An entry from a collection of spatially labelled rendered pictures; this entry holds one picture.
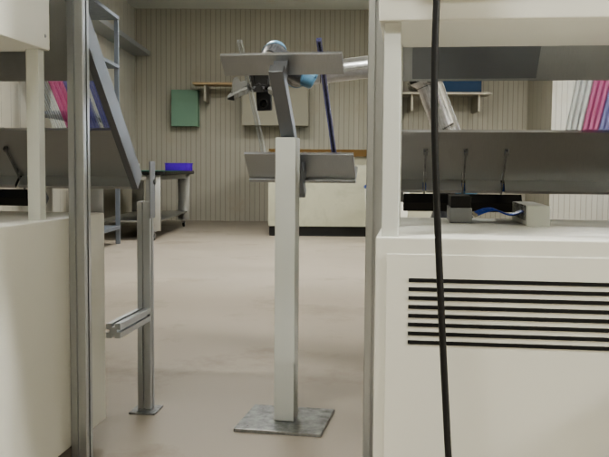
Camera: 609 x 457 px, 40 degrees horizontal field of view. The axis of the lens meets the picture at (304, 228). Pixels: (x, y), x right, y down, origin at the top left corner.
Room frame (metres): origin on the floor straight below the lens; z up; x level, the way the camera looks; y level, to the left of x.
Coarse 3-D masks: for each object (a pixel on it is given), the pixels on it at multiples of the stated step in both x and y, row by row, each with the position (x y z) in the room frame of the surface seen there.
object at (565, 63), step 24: (408, 48) 2.08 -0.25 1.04; (456, 48) 2.01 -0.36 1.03; (480, 48) 2.01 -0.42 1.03; (504, 48) 2.00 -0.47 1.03; (528, 48) 1.99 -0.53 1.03; (552, 48) 2.04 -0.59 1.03; (576, 48) 2.03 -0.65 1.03; (600, 48) 2.02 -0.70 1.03; (408, 72) 2.13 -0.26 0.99; (456, 72) 2.07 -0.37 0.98; (480, 72) 2.06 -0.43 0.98; (504, 72) 2.05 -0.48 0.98; (528, 72) 2.05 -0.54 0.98; (552, 72) 2.09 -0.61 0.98; (576, 72) 2.08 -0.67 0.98; (600, 72) 2.07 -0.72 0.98
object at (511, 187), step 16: (432, 192) 2.39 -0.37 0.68; (448, 192) 2.38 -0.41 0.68; (480, 192) 2.37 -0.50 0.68; (496, 192) 2.37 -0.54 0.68; (512, 192) 2.36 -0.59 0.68; (528, 192) 2.35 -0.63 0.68; (544, 192) 2.35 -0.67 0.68; (560, 192) 2.34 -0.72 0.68; (576, 192) 2.34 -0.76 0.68; (592, 192) 2.33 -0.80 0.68; (608, 192) 2.32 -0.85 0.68
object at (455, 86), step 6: (444, 84) 11.32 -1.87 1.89; (450, 84) 11.32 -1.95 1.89; (456, 84) 11.32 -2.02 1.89; (462, 84) 11.32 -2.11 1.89; (468, 84) 11.31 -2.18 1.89; (474, 84) 11.31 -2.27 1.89; (480, 84) 11.31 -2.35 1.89; (450, 90) 11.32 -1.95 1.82; (456, 90) 11.32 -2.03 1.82; (462, 90) 11.32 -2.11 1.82; (468, 90) 11.31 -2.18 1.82; (474, 90) 11.31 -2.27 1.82; (480, 90) 11.31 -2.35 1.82
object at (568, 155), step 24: (408, 144) 2.32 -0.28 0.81; (456, 144) 2.30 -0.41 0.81; (480, 144) 2.29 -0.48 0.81; (504, 144) 2.28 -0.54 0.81; (528, 144) 2.27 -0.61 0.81; (552, 144) 2.27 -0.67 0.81; (576, 144) 2.26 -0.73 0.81; (600, 144) 2.25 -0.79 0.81; (408, 168) 2.38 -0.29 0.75; (456, 168) 2.37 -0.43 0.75; (480, 168) 2.36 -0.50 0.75; (528, 168) 2.34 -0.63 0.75; (552, 168) 2.33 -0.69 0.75; (576, 168) 2.32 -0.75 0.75; (600, 168) 2.31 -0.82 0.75
